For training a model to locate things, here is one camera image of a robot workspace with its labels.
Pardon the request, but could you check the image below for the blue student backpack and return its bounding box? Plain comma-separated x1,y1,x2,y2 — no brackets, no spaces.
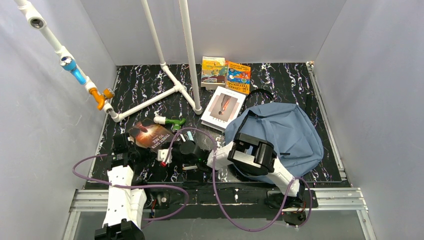
224,102,324,177

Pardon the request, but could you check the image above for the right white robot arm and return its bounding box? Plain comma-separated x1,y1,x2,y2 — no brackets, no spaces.
161,133,305,208

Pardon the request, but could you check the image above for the orange treehouse book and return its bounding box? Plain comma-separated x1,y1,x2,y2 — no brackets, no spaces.
225,61,251,95

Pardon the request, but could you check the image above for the orange pipe valve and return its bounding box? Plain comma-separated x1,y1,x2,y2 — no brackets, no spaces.
88,87,115,111

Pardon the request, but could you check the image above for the yellow illustrated book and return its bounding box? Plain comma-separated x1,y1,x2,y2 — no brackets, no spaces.
200,56,228,90

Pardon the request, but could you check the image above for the blue pipe valve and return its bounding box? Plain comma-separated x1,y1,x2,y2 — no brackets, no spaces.
59,56,87,85

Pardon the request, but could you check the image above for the white blue stapler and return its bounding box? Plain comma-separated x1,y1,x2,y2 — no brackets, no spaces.
178,131,195,142

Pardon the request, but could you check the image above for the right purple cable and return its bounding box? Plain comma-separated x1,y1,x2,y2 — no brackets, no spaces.
163,127,314,233

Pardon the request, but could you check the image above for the aluminium rail frame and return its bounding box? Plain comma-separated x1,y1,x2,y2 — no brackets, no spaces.
63,187,376,240

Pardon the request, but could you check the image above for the white PVC pipe frame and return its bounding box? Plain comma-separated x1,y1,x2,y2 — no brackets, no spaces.
15,0,203,123

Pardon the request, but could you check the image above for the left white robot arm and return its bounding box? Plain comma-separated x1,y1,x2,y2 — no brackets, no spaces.
94,133,148,240

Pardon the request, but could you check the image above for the purple cable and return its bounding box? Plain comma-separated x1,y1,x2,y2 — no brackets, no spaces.
163,127,314,233
72,153,190,229

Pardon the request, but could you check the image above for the white yellow marker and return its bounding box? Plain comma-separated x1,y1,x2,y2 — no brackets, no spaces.
182,165,198,171

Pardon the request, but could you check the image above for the white art book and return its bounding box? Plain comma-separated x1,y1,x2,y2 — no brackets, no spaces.
200,86,246,132

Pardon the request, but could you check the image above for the dark Three Days book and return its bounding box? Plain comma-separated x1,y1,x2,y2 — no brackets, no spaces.
127,122,174,153

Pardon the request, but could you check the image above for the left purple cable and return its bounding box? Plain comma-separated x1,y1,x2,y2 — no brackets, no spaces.
72,153,190,229

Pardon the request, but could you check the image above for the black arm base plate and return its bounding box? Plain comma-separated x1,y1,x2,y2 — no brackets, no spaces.
134,182,319,221

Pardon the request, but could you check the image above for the green white pipe fitting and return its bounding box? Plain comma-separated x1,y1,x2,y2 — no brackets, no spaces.
153,115,186,133

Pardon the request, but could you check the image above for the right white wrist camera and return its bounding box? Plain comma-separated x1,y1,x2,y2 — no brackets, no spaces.
156,149,172,167

